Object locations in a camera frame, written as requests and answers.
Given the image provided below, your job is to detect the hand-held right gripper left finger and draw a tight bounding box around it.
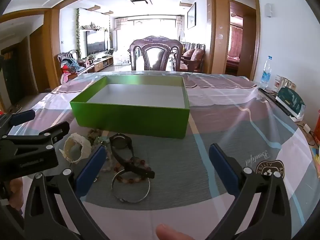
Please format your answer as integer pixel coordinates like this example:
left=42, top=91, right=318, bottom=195
left=24, top=144, right=108, bottom=240

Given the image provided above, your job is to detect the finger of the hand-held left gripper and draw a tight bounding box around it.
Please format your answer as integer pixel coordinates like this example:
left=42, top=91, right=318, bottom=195
left=0, top=109, right=36, bottom=137
left=0, top=121, right=71, bottom=147

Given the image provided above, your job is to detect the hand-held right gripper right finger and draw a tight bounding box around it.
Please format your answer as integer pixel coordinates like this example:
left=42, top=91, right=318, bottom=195
left=207, top=143, right=300, bottom=240

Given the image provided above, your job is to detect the white wristwatch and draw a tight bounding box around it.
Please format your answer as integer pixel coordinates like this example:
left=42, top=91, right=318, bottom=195
left=59, top=133, right=92, bottom=165

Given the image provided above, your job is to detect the black wristwatch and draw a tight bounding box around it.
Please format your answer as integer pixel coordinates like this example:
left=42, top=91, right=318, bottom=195
left=109, top=133, right=156, bottom=179

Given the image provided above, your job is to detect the pink bead bracelet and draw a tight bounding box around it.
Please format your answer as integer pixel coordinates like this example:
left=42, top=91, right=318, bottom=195
left=110, top=156, right=152, bottom=184

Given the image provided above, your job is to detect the silver bangle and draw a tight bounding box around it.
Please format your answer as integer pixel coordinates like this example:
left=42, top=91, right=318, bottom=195
left=111, top=170, right=151, bottom=204

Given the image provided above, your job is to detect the green cardboard box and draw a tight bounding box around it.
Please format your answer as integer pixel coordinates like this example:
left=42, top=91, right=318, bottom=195
left=69, top=75, right=191, bottom=139

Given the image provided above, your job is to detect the person's left hand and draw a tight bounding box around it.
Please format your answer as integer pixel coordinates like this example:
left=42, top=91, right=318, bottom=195
left=5, top=179, right=24, bottom=210

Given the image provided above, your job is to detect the person's right hand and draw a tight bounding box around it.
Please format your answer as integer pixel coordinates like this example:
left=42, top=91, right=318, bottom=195
left=155, top=224, right=198, bottom=240

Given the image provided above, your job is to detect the pile of clothes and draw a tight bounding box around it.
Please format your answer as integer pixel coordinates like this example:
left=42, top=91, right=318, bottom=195
left=60, top=58, right=82, bottom=83

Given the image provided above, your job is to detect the dark wooden armchair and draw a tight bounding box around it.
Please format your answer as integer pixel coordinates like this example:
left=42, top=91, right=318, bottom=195
left=57, top=49, right=83, bottom=80

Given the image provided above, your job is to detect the wooden television cabinet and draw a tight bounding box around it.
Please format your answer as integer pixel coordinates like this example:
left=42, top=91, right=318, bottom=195
left=85, top=55, right=114, bottom=73

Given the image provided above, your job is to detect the dark green gift bag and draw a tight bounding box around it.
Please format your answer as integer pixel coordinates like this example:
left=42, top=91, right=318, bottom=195
left=275, top=87, right=306, bottom=122

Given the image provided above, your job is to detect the flat screen television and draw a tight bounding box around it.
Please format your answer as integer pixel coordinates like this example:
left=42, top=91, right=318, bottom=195
left=86, top=31, right=107, bottom=56

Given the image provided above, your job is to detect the orange container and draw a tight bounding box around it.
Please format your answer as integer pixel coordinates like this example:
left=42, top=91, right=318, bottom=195
left=313, top=109, right=320, bottom=148

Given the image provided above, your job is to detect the green hanging vine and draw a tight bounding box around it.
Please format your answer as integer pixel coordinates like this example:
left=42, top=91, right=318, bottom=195
left=75, top=7, right=82, bottom=58

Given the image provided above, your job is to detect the clear plastic water bottle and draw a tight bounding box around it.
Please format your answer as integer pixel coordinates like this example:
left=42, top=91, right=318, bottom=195
left=260, top=55, right=273, bottom=88

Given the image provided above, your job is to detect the small white carton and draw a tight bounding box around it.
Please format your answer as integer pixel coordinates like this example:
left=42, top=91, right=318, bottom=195
left=272, top=75, right=297, bottom=92

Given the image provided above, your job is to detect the carved dark wooden chair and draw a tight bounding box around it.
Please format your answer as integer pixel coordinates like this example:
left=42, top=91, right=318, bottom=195
left=129, top=35, right=184, bottom=72

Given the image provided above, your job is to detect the wooden sofa with cushions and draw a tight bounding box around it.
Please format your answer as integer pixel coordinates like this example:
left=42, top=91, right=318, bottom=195
left=176, top=42, right=206, bottom=72

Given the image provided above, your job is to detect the rectangular ceiling light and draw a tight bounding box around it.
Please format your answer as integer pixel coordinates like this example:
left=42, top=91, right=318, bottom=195
left=126, top=0, right=153, bottom=6

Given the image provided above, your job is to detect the framed wall picture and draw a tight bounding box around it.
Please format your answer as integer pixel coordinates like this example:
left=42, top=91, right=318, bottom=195
left=187, top=2, right=197, bottom=30

